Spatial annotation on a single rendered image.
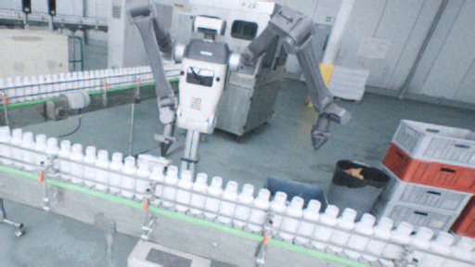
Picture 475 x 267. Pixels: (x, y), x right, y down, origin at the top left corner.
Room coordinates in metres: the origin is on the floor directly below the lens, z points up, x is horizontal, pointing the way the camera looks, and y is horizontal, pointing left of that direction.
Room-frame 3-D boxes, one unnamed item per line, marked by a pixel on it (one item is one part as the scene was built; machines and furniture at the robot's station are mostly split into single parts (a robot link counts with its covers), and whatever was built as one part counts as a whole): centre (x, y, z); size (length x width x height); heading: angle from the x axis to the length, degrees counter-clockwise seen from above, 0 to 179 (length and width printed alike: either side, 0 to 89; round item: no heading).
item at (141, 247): (1.66, -0.03, 0.24); 0.68 x 0.53 x 0.41; 168
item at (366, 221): (0.87, -0.66, 1.08); 0.06 x 0.06 x 0.17
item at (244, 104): (5.47, -0.70, 1.00); 1.60 x 1.30 x 2.00; 150
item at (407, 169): (2.54, -2.22, 0.78); 0.61 x 0.41 x 0.22; 85
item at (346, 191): (2.55, -1.65, 0.32); 0.45 x 0.45 x 0.64
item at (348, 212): (0.89, -0.60, 1.08); 0.06 x 0.06 x 0.17
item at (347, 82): (9.88, -4.51, 0.50); 1.24 x 1.03 x 1.00; 81
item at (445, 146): (2.54, -2.21, 1.00); 0.61 x 0.41 x 0.22; 86
